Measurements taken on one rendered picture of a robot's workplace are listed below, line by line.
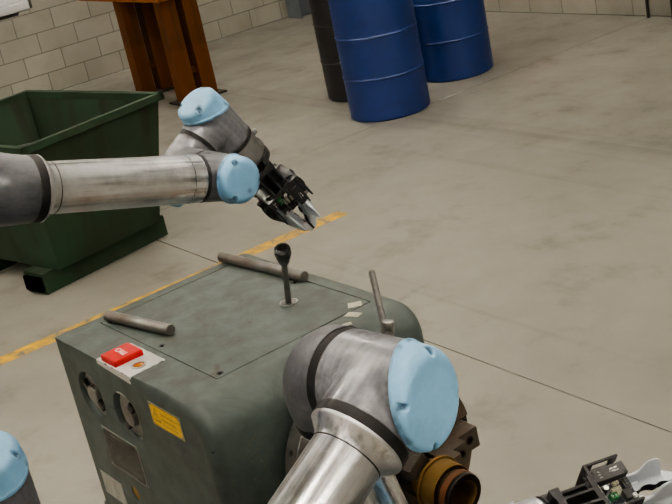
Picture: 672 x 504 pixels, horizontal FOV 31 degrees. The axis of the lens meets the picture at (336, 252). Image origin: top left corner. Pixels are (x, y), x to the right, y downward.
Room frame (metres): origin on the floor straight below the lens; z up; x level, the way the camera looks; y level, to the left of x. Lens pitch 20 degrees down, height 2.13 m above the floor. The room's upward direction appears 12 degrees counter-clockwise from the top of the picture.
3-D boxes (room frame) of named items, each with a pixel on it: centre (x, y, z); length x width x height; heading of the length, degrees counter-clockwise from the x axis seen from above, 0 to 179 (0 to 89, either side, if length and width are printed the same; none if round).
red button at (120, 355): (2.03, 0.43, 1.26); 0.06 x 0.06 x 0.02; 33
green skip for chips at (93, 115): (6.60, 1.54, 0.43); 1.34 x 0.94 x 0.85; 44
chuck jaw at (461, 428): (1.77, -0.13, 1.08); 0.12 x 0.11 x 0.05; 123
